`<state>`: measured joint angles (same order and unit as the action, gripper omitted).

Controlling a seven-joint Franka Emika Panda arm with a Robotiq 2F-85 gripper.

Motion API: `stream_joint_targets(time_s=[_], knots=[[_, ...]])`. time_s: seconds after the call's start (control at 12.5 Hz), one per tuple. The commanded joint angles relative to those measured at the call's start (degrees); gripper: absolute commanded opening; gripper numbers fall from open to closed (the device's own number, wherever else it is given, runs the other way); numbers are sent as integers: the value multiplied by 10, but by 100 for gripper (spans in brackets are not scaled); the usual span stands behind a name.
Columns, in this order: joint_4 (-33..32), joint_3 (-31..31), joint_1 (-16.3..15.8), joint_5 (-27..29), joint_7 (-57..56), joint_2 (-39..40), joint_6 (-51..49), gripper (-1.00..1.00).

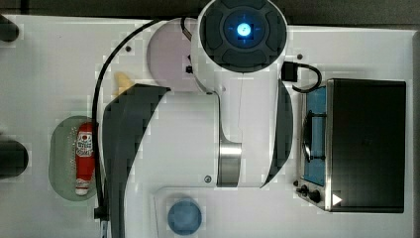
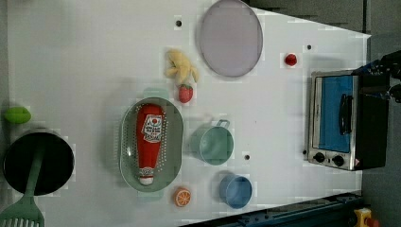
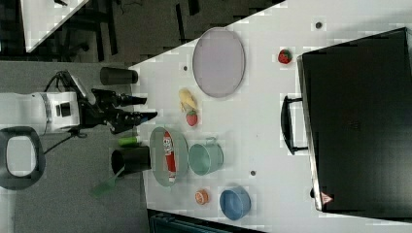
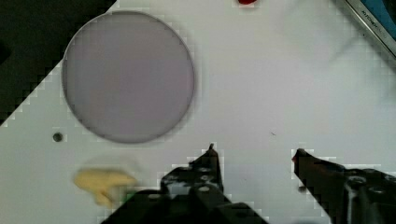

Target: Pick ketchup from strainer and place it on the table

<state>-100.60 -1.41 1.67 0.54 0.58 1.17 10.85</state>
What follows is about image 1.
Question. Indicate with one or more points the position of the red plush ketchup bottle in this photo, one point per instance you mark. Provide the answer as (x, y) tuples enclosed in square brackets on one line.
[(84, 158)]

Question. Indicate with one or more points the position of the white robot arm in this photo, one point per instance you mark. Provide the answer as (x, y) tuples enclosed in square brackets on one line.
[(196, 164)]

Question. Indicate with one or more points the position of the lilac round plate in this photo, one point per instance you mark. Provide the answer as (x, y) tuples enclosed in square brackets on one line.
[(168, 58)]

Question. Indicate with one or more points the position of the yellow plush banana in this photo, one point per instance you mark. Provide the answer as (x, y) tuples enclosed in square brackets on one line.
[(123, 82)]

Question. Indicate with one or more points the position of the blue bowl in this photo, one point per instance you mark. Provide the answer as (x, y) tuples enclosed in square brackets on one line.
[(184, 217)]

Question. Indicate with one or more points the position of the black toaster oven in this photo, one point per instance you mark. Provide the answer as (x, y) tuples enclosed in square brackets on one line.
[(352, 146)]

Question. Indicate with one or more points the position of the black utensil holder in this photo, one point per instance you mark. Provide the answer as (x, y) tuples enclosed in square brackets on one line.
[(14, 159)]

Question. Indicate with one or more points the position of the black cylindrical cup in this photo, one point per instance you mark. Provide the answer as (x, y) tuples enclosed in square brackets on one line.
[(9, 31)]

